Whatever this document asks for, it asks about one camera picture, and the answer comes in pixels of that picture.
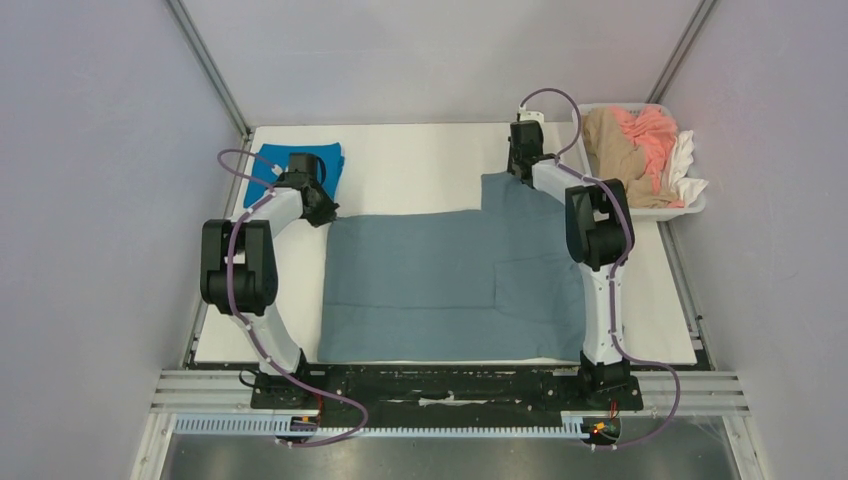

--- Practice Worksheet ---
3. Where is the pink t shirt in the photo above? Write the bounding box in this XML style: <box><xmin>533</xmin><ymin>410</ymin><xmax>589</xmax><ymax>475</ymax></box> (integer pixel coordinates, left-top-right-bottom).
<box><xmin>611</xmin><ymin>105</ymin><xmax>684</xmax><ymax>208</ymax></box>

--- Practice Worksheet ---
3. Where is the beige t shirt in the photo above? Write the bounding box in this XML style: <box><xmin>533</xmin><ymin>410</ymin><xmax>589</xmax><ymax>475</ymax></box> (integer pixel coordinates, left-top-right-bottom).
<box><xmin>581</xmin><ymin>106</ymin><xmax>642</xmax><ymax>201</ymax></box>

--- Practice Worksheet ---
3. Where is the grey-blue t shirt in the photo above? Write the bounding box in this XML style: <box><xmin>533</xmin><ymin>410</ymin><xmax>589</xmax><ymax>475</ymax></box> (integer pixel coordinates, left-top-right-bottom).
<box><xmin>317</xmin><ymin>173</ymin><xmax>586</xmax><ymax>363</ymax></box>

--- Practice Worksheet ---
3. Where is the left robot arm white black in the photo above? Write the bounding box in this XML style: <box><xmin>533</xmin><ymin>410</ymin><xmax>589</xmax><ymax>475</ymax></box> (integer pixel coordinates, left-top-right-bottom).
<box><xmin>200</xmin><ymin>150</ymin><xmax>338</xmax><ymax>408</ymax></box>

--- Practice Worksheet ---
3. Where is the right aluminium frame post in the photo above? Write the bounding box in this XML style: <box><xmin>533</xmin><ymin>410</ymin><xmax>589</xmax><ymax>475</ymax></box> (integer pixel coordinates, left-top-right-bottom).
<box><xmin>646</xmin><ymin>0</ymin><xmax>720</xmax><ymax>104</ymax></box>

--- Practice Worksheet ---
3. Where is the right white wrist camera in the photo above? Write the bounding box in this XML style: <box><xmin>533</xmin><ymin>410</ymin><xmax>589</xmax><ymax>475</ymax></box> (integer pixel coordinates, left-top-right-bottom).
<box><xmin>517</xmin><ymin>109</ymin><xmax>545</xmax><ymax>124</ymax></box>

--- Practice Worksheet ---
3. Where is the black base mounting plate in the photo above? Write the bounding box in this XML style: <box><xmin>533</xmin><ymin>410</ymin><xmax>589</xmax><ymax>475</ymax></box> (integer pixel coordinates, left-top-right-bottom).
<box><xmin>240</xmin><ymin>364</ymin><xmax>644</xmax><ymax>429</ymax></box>

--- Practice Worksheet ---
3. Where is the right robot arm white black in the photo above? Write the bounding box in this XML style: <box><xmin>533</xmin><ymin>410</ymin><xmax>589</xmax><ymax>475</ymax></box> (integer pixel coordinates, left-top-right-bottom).
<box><xmin>507</xmin><ymin>118</ymin><xmax>634</xmax><ymax>408</ymax></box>

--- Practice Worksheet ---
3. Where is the aluminium frame post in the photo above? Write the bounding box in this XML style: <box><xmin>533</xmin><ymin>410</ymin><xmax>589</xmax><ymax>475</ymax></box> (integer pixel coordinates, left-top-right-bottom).
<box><xmin>646</xmin><ymin>0</ymin><xmax>720</xmax><ymax>104</ymax></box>
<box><xmin>164</xmin><ymin>0</ymin><xmax>252</xmax><ymax>140</ymax></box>

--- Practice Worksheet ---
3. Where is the white slotted cable duct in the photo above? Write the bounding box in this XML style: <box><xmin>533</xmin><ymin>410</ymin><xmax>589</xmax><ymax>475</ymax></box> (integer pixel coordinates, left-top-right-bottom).
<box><xmin>173</xmin><ymin>413</ymin><xmax>615</xmax><ymax>441</ymax></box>

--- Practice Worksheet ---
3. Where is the left aluminium frame post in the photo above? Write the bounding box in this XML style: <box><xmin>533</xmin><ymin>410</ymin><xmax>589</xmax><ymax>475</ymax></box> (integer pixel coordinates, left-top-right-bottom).
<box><xmin>164</xmin><ymin>0</ymin><xmax>252</xmax><ymax>140</ymax></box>

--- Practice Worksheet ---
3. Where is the white plastic laundry basket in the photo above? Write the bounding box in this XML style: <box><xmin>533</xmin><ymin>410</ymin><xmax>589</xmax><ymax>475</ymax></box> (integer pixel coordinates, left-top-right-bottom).
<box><xmin>572</xmin><ymin>103</ymin><xmax>706</xmax><ymax>222</ymax></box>

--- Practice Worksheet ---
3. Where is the folded bright blue t shirt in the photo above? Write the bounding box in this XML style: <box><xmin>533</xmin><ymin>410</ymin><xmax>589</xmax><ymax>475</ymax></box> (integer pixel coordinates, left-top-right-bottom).
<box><xmin>242</xmin><ymin>143</ymin><xmax>345</xmax><ymax>208</ymax></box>

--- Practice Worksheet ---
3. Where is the white t shirt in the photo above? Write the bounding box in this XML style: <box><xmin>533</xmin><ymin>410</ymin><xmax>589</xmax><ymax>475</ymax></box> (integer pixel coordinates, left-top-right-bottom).
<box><xmin>661</xmin><ymin>130</ymin><xmax>709</xmax><ymax>208</ymax></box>

